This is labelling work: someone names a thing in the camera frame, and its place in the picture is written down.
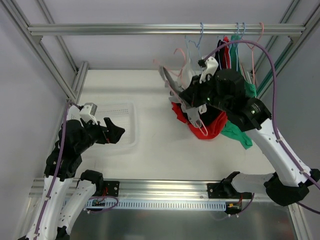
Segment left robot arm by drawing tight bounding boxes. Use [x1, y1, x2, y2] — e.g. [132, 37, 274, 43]
[22, 117, 125, 240]

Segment aluminium frame right posts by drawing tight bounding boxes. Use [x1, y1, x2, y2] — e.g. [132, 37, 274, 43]
[255, 0, 320, 99]

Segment aluminium frame posts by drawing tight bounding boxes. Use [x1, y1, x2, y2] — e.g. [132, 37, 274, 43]
[255, 0, 320, 99]
[0, 0, 89, 103]

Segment aluminium frame left posts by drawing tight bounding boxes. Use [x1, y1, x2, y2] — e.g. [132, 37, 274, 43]
[0, 0, 89, 103]

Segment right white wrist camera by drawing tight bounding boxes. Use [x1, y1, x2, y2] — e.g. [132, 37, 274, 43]
[198, 56, 219, 84]

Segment black tank top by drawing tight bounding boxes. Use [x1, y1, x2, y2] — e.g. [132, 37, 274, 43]
[201, 51, 224, 127]

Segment pink hanger with green top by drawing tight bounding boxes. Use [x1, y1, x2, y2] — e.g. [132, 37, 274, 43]
[246, 22, 265, 85]

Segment green tank top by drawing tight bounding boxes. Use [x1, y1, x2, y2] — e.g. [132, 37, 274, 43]
[221, 34, 258, 151]

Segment light blue hanger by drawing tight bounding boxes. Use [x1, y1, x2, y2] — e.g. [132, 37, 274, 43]
[184, 22, 204, 66]

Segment grey tank top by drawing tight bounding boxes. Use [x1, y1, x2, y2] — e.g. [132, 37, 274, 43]
[158, 65, 202, 128]

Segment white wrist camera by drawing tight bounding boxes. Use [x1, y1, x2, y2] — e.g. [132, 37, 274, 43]
[198, 56, 219, 84]
[79, 102, 98, 125]

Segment white tank top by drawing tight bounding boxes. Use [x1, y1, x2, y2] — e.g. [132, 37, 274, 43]
[176, 59, 201, 90]

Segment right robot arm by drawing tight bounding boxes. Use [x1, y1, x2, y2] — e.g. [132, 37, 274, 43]
[179, 69, 320, 206]

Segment red tank top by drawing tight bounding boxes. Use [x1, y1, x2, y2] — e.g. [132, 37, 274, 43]
[171, 36, 232, 140]

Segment white slotted cable duct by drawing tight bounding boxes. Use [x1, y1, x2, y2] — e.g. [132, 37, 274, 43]
[82, 198, 227, 212]

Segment aluminium hanging rail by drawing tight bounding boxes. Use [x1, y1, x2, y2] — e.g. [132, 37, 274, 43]
[27, 23, 306, 37]

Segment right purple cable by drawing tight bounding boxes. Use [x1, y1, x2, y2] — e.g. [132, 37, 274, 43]
[202, 39, 320, 215]

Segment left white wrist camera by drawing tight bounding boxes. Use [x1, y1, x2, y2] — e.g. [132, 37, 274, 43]
[79, 102, 98, 125]

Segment white plastic basket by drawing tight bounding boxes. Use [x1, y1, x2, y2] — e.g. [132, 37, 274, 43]
[92, 101, 138, 153]

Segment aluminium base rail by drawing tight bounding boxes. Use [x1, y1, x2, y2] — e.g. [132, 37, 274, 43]
[28, 177, 276, 202]

